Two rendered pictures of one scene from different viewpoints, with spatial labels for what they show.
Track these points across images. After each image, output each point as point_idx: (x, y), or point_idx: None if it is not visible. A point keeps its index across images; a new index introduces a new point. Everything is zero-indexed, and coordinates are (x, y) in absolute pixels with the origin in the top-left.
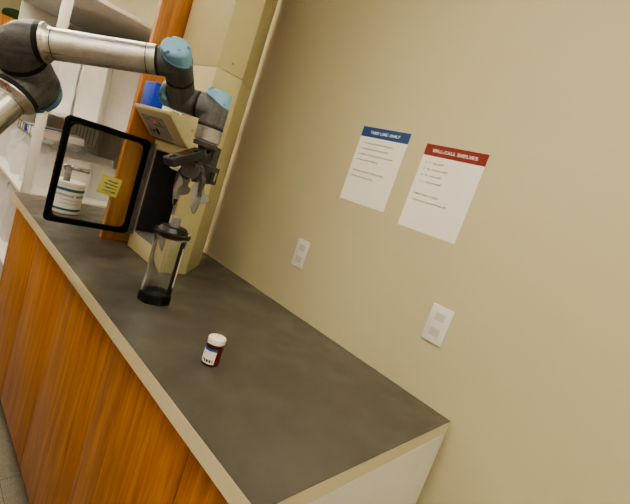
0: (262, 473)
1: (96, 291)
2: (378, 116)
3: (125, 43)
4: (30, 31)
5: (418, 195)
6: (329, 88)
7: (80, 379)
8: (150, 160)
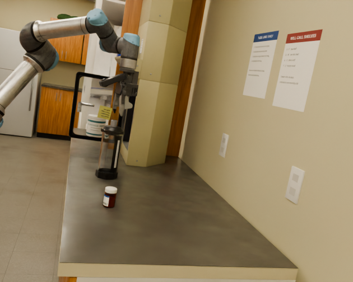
0: (82, 251)
1: (72, 170)
2: (261, 24)
3: (71, 20)
4: (30, 27)
5: (283, 78)
6: (238, 14)
7: None
8: None
